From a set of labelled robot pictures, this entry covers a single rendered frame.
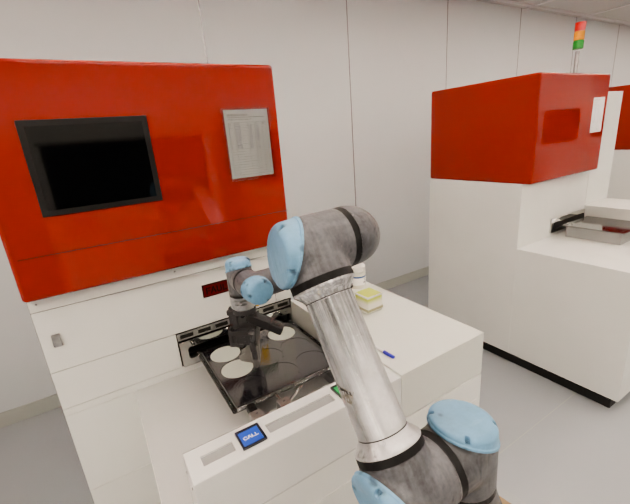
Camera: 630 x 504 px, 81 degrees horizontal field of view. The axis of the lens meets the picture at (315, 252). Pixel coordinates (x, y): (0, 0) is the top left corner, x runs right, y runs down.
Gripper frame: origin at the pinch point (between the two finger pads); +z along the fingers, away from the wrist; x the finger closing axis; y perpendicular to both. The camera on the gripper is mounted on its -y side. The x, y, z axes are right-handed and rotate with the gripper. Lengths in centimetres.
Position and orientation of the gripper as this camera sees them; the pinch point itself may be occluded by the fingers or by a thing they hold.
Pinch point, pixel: (259, 363)
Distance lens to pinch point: 124.6
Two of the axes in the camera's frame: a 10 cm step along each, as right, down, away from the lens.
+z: 0.8, 9.5, 3.0
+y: -10.0, 0.7, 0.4
